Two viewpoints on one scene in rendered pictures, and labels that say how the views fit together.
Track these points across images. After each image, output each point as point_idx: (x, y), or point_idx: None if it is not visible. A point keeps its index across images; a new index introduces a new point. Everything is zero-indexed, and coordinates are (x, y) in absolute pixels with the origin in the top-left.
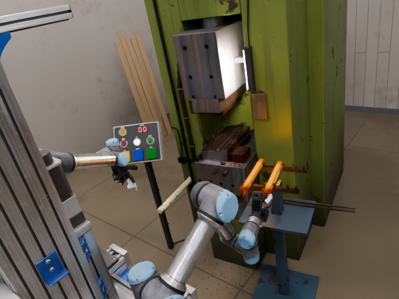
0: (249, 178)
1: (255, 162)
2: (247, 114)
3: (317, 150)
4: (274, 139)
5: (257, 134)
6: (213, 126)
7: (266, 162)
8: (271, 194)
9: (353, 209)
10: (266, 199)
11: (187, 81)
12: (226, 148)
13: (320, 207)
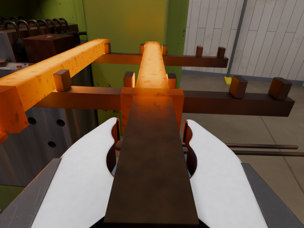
0: (51, 62)
1: (82, 42)
2: (73, 7)
3: (172, 73)
4: (126, 16)
5: (90, 5)
6: (4, 14)
7: (109, 73)
8: (200, 125)
9: (295, 148)
10: (200, 173)
11: None
12: (12, 30)
13: (238, 153)
